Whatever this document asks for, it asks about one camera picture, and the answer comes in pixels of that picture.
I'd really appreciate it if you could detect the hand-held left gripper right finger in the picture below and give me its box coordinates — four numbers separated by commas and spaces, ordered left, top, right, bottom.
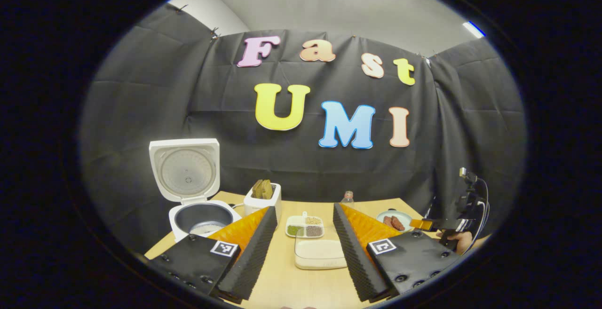
333, 202, 464, 303

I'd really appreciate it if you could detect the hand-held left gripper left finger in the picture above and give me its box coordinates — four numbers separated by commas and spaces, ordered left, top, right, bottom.
148, 206, 278, 301

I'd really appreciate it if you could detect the clear tray of white rice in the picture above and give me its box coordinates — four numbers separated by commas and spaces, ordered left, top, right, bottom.
294, 238, 349, 271

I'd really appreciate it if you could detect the white rice cooker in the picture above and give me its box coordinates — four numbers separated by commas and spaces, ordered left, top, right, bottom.
149, 138, 243, 243

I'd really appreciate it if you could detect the pale green plate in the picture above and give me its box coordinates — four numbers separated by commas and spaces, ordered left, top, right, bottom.
376, 210, 413, 233

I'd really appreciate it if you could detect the white toaster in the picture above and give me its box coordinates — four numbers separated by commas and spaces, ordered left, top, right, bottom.
243, 182, 282, 223

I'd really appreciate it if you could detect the divided dish of grains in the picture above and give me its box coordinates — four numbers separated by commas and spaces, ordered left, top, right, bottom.
285, 211, 325, 239

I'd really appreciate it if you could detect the brown bread slice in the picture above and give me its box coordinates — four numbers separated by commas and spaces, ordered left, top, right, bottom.
251, 179, 274, 200

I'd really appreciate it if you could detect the black backdrop cloth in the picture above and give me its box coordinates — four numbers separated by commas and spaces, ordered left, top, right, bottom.
80, 3, 527, 258

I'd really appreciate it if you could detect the small ceiling light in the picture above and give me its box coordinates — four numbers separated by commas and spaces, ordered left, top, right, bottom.
462, 21, 485, 40

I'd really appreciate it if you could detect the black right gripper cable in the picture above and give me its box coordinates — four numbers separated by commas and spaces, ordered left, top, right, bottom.
469, 176, 491, 249

